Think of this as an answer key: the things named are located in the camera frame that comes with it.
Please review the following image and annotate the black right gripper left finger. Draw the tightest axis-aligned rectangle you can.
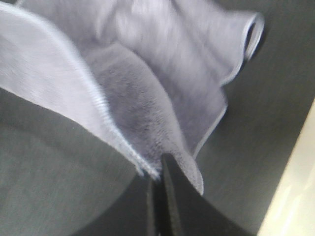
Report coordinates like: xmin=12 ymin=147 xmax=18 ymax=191
xmin=73 ymin=176 xmax=160 ymax=236

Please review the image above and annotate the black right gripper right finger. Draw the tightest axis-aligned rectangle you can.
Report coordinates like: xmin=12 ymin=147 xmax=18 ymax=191
xmin=161 ymin=154 xmax=251 ymax=236

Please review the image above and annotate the grey microfibre towel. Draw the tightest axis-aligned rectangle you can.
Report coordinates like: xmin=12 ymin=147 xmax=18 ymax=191
xmin=0 ymin=0 xmax=265 ymax=193

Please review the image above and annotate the white storage bin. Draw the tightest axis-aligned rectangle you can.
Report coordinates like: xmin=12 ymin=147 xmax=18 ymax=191
xmin=258 ymin=105 xmax=315 ymax=236

